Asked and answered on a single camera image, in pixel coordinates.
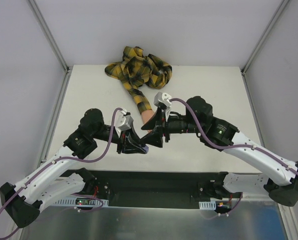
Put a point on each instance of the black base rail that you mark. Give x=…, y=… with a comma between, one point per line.
x=173, y=190

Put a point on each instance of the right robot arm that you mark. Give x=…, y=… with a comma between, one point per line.
x=278, y=177

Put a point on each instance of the white cable duct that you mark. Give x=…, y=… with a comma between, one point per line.
x=214, y=204
x=82, y=202

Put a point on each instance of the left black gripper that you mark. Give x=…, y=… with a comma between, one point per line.
x=124, y=143

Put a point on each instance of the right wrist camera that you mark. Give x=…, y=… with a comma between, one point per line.
x=164, y=99

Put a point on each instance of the mannequin hand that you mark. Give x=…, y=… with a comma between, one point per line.
x=146, y=115

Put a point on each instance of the left aluminium frame post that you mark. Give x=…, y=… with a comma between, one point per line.
x=48, y=34

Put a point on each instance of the purple nail polish bottle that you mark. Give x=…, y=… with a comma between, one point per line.
x=145, y=149

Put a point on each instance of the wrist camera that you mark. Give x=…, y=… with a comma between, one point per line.
x=124, y=122
x=164, y=99

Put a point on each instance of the aluminium frame post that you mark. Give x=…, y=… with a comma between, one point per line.
x=48, y=34
x=265, y=35

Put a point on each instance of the right aluminium frame post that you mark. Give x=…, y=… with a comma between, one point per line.
x=265, y=35

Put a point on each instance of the yellow plaid shirt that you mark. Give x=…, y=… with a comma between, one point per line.
x=136, y=70

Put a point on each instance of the left white cable duct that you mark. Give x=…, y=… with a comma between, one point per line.
x=82, y=202

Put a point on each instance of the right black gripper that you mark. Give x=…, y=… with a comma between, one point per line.
x=163, y=128

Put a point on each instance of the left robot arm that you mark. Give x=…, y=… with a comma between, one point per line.
x=26, y=199

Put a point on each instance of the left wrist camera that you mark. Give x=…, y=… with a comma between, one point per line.
x=124, y=122

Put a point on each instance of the right white cable duct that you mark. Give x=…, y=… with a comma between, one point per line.
x=214, y=204

